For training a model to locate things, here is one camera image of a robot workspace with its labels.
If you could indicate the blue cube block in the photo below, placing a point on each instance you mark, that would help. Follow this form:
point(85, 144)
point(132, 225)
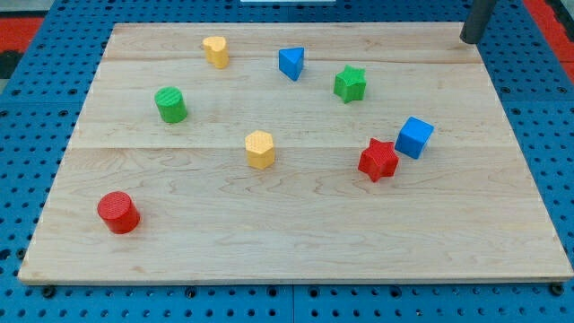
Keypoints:
point(413, 137)

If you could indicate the green cylinder block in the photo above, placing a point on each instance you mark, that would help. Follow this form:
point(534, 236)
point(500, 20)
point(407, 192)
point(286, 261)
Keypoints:
point(170, 104)

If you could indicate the green star block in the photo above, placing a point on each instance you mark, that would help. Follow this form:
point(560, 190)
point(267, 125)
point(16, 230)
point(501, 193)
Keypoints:
point(350, 84)

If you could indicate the wooden board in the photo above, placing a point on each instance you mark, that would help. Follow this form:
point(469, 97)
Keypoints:
point(466, 211)

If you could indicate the yellow hexagon block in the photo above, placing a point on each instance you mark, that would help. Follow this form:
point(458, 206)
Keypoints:
point(260, 149)

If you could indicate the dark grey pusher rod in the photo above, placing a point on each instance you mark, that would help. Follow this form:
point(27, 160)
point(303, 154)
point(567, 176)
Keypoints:
point(477, 20)

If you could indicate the yellow heart block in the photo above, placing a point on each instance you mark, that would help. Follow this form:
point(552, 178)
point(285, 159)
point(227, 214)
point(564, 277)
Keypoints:
point(216, 51)

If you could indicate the blue triangle block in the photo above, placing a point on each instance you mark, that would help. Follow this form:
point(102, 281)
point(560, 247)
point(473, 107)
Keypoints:
point(291, 62)

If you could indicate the red cylinder block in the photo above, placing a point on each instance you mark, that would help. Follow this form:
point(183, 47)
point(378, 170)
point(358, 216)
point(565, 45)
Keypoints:
point(117, 210)

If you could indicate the red star block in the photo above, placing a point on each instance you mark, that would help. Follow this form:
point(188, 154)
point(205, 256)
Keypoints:
point(378, 160)

